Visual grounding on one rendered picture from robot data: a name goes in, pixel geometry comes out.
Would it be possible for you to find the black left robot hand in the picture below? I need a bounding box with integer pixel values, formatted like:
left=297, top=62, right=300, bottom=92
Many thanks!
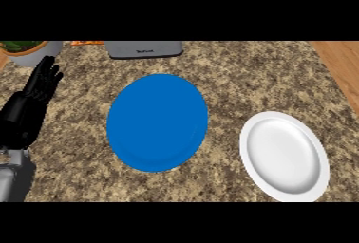
left=0, top=55, right=65, bottom=151

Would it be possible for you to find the blue plate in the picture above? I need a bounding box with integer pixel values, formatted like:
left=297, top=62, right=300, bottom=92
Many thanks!
left=105, top=73, right=210, bottom=174

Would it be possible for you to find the white plate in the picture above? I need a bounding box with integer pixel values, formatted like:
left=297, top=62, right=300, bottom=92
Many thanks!
left=238, top=110, right=331, bottom=203

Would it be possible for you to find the orange packet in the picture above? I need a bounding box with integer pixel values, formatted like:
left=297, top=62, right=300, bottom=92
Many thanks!
left=70, top=41, right=105, bottom=47

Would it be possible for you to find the grey appliance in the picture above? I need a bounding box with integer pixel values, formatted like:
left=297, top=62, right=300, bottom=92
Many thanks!
left=102, top=41, right=185, bottom=60

